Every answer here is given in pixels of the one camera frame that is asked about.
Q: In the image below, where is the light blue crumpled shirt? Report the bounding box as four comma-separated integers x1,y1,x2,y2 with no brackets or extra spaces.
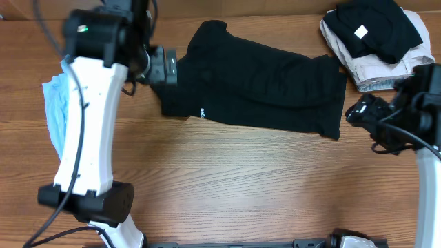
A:
42,59,70,159

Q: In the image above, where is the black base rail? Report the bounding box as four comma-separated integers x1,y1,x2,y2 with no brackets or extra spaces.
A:
147,238,326,248

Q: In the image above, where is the folded light blue garment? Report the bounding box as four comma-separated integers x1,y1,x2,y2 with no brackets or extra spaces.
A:
356,79,397,93

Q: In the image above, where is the folded beige garment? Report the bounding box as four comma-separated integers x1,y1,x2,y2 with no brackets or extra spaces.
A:
320,10,435,85

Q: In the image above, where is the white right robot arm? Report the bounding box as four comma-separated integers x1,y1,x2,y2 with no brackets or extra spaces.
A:
345,63,440,247

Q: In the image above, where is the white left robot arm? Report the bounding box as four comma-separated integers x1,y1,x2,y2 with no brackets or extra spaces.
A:
37,0,177,247

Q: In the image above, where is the black mesh shirt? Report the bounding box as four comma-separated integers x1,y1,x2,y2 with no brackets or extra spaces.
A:
152,20,347,140

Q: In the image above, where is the folded black shirt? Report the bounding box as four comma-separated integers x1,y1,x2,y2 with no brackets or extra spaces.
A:
323,0,423,64

